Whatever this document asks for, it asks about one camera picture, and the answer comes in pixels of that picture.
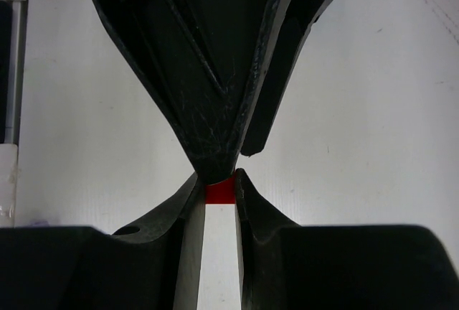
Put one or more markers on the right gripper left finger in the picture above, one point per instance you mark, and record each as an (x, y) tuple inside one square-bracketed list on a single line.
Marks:
[(153, 262)]

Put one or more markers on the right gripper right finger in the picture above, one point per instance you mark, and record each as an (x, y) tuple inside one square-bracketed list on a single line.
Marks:
[(284, 265)]

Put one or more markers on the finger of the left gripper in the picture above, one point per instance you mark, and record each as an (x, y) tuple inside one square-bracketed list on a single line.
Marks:
[(277, 47), (194, 58)]

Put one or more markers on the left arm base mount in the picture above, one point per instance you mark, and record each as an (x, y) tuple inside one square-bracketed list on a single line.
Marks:
[(6, 38)]

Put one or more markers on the small red lego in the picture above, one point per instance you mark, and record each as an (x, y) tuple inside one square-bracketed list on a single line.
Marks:
[(222, 193)]

